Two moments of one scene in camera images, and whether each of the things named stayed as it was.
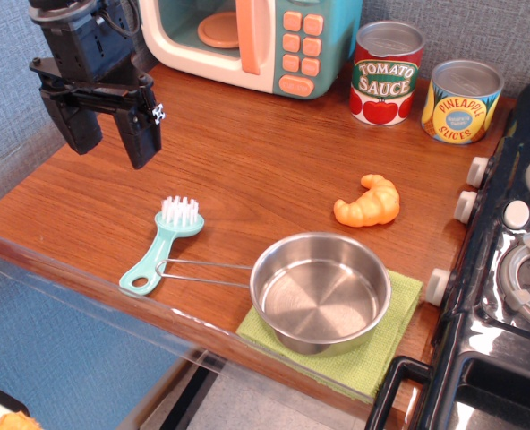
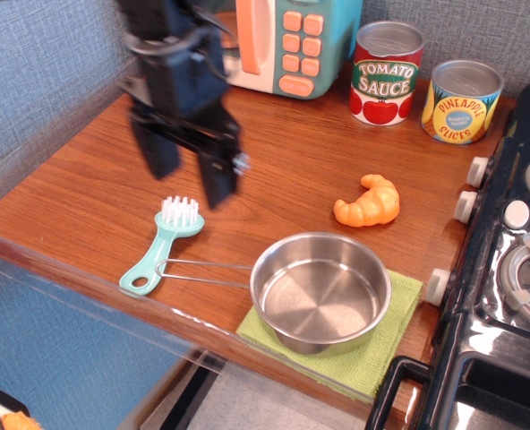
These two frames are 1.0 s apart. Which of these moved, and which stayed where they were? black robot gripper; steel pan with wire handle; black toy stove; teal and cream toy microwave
Moved: black robot gripper
Stayed: steel pan with wire handle; teal and cream toy microwave; black toy stove
